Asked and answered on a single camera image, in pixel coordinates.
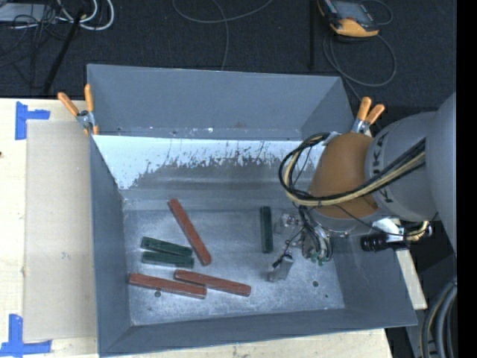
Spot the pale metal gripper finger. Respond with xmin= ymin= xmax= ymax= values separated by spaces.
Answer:
xmin=274 ymin=211 xmax=299 ymax=236
xmin=266 ymin=249 xmax=296 ymax=283

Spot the red-brown flat block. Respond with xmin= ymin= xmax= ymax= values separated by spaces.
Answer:
xmin=173 ymin=268 xmax=253 ymax=298
xmin=127 ymin=272 xmax=208 ymax=300
xmin=166 ymin=198 xmax=213 ymax=267

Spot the pale wood flat board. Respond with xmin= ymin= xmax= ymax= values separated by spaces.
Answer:
xmin=21 ymin=119 xmax=98 ymax=343

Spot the dark green flat block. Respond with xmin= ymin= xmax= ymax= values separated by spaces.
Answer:
xmin=139 ymin=236 xmax=194 ymax=257
xmin=140 ymin=251 xmax=195 ymax=269
xmin=259 ymin=205 xmax=274 ymax=254

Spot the grey metal bin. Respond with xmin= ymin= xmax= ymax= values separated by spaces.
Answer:
xmin=86 ymin=63 xmax=419 ymax=357

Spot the black cylinder on white bracket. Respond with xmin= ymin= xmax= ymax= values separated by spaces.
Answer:
xmin=359 ymin=217 xmax=434 ymax=254

